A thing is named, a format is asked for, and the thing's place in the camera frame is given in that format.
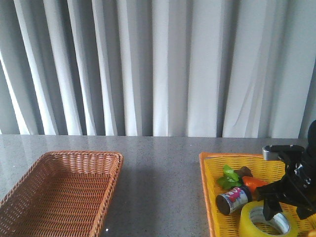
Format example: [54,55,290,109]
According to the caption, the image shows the brown toy figurine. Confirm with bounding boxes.
[234,166,253,178]

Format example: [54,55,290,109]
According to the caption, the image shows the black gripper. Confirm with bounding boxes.
[255,152,316,221]

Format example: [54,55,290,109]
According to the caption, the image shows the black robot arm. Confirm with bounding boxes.
[255,121,316,221]

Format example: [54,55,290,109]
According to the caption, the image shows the yellow packing tape roll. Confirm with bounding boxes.
[238,201,299,237]

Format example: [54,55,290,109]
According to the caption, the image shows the yellow plastic woven basket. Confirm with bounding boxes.
[198,152,316,237]

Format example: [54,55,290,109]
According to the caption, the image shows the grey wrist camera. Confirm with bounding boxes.
[262,145,305,160]

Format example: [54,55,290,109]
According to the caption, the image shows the orange toy carrot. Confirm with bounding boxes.
[217,164,270,194]

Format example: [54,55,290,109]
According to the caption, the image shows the orange object at corner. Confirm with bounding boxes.
[305,229,316,237]

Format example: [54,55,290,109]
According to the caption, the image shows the brown wicker basket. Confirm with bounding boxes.
[0,151,123,237]

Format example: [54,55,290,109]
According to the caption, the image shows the small labelled jar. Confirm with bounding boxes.
[215,186,252,215]

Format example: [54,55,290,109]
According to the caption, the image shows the grey pleated curtain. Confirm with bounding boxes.
[0,0,316,138]

